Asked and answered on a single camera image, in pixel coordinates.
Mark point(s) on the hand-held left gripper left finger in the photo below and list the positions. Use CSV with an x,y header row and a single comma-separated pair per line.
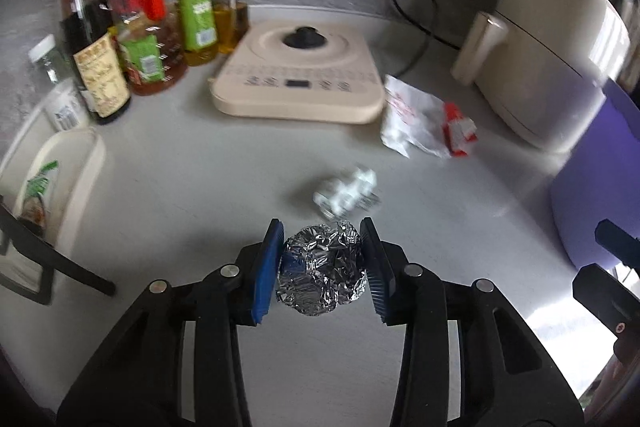
x,y
265,277

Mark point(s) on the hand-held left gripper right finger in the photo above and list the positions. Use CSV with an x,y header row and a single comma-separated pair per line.
x,y
378,277

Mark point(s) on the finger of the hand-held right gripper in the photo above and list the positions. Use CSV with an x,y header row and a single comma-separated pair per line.
x,y
600,294
617,239

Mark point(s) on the aluminium foil ball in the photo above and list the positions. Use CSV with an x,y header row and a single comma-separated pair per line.
x,y
320,272

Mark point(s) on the purple plastic bin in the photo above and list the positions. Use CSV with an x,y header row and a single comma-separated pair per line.
x,y
585,187

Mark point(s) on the small crumpled foil piece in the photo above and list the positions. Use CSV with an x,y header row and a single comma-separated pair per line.
x,y
345,194

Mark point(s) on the white wrapper red print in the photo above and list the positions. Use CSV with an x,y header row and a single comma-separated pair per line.
x,y
410,117

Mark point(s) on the red carton piece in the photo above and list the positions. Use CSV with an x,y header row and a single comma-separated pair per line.
x,y
457,132

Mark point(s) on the cream air fryer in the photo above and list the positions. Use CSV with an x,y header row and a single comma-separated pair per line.
x,y
550,72

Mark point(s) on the black metal rack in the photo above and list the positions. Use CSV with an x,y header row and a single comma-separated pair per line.
x,y
75,274

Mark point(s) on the cream induction cooker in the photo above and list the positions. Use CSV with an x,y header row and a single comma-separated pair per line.
x,y
280,72

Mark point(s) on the cream plastic tray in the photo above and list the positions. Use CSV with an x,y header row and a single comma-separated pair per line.
x,y
75,167

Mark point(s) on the green seasoning packet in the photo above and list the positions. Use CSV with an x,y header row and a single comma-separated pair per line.
x,y
40,187

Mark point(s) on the red cap oil bottle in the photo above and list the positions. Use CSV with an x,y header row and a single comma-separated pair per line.
x,y
145,57

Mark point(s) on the dark sauce bottle gold cap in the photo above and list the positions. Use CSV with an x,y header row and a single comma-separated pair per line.
x,y
100,77

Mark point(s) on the yellow cap green label bottle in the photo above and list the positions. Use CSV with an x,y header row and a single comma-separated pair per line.
x,y
197,17

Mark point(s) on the small glass jar white lid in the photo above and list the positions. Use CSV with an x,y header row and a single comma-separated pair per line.
x,y
42,52

